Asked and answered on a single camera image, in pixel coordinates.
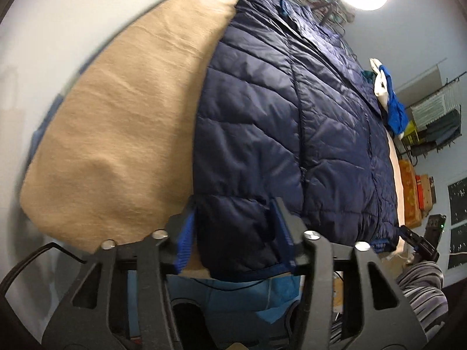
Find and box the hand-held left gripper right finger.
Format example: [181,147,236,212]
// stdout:
[269,196,428,350]

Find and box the black cable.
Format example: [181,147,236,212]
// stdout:
[5,241,90,294]

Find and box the navy puffer jacket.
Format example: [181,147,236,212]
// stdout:
[191,0,400,281]

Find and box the orange patterned box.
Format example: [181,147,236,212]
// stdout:
[398,160,437,228]

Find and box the dark window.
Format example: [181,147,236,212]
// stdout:
[447,178,467,270]

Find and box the white cloth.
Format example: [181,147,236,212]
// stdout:
[369,57,390,111]

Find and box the beige blanket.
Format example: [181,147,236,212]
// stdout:
[18,0,407,281]

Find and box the wall clothes rack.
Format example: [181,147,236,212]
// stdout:
[400,80,463,159]

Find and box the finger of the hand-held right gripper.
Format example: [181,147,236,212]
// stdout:
[370,238,391,254]

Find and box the bright blue cloth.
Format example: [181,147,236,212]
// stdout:
[379,65,408,136]

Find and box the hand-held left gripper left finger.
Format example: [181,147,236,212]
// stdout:
[41,197,198,350]

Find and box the light blue cloth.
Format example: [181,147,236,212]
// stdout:
[170,273,302,326]

